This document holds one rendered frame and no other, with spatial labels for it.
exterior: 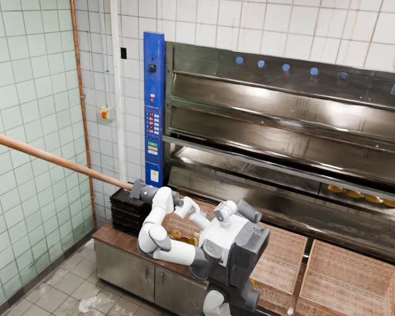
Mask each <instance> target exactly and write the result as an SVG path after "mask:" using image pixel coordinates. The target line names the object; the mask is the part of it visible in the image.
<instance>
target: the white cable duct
mask: <svg viewBox="0 0 395 316"><path fill-rule="evenodd" d="M110 11H111V23H112V45H113V67H114V79H115V101H116V113H117V135H118V158H119V169H120V181H122V182H124V183H125V164H124V138H123V124H122V98H121V84H120V58H119V32H118V17H117V0H110Z"/></svg>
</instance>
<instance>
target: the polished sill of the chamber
mask: <svg viewBox="0 0 395 316"><path fill-rule="evenodd" d="M170 162H173V163H176V164H180V165H182V166H186V167H190V168H193V169H197V170H200V171H204V172H208V173H211V174H215V175H218V176H222V177H226V178H228V179H232V180H235V181H239V182H243V183H246V184H250V185H253V186H257V187H261V188H263V189H267V190H271V191H275V192H279V193H281V194H285V195H288V196H292V197H295V198H299V199H303V200H306V201H310V202H313V203H317V204H321V205H323V206H327V207H330V208H334V209H338V210H341V211H345V212H348V213H352V214H356V215H358V216H362V217H365V218H369V219H373V220H376V221H380V222H383V223H387V224H391V225H393V226H395V216H393V215H390V214H386V213H382V212H379V211H375V210H371V209H367V208H363V207H360V206H356V205H353V204H349V203H345V202H342V201H338V200H335V199H331V198H328V197H324V196H320V195H317V194H313V193H310V192H306V191H302V190H299V189H295V188H292V187H288V186H284V185H281V184H277V183H274V182H270V181H266V180H262V179H259V178H255V177H251V176H247V175H244V174H240V173H237V172H233V171H229V170H226V169H222V168H219V167H215V166H211V165H208V164H204V163H201V162H197V161H193V160H190V159H186V158H183V157H179V156H176V155H173V156H172V157H171V158H170Z"/></svg>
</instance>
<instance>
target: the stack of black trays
mask: <svg viewBox="0 0 395 316"><path fill-rule="evenodd" d="M129 196H130V193H129V192H126V191H124V189H122V188H120V189H119V190H118V191H116V192H115V193H114V194H113V195H111V196H110V197H109V198H110V200H111V201H110V203H111V212H112V213H111V214H112V215H111V216H112V217H111V218H112V220H111V221H113V222H112V224H113V226H112V228H113V229H116V230H118V231H121V232H124V233H127V234H130V235H132V236H135V237H137V238H138V237H139V233H140V231H141V229H142V225H143V223H144V221H145V219H146V218H147V217H148V215H149V214H150V212H151V211H152V205H151V204H148V203H145V202H143V201H140V200H138V201H137V202H136V203H135V202H131V201H130V199H129Z"/></svg>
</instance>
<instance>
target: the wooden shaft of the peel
mask: <svg viewBox="0 0 395 316"><path fill-rule="evenodd" d="M0 144H1V145H4V146H6V147H9V148H12V149H14V150H18V151H20V152H23V153H25V154H28V155H31V156H34V157H37V158H39V159H43V160H44V161H48V162H51V163H53V164H56V165H59V166H62V167H65V168H67V169H70V170H73V171H75V172H79V173H81V174H84V175H86V176H90V177H92V178H95V179H98V180H100V181H103V182H106V183H109V184H112V185H114V186H117V187H121V188H122V189H126V190H128V191H131V190H132V187H133V186H131V185H130V184H126V183H124V182H122V181H119V180H116V179H114V178H112V177H109V176H106V175H104V174H101V173H99V172H97V171H93V170H91V169H89V168H86V167H83V166H81V165H79V164H76V163H74V162H71V161H68V160H66V159H64V158H61V157H58V156H56V155H53V154H50V153H49V152H46V151H43V150H41V149H38V148H36V147H33V146H31V145H28V144H25V143H23V142H20V141H18V140H16V139H13V138H10V137H8V136H6V135H3V134H0Z"/></svg>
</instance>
